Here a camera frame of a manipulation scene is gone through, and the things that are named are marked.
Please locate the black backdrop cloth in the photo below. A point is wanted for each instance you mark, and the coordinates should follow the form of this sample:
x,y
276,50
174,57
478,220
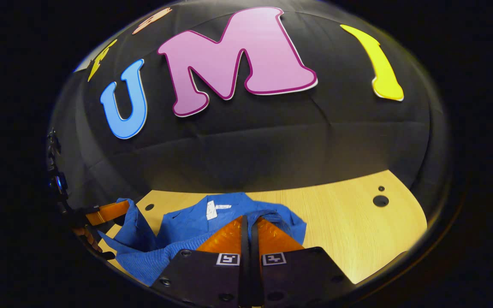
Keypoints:
x,y
293,141

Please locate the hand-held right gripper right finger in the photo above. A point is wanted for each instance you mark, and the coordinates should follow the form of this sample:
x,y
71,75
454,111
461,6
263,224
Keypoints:
x,y
298,278

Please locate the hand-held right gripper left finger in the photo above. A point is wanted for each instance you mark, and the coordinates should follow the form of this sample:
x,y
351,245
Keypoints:
x,y
203,278

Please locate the blue shirt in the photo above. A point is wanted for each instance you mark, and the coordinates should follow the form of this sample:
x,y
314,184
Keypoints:
x,y
173,239

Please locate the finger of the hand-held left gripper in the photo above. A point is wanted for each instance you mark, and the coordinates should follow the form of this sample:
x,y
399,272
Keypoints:
x,y
107,211
88,239

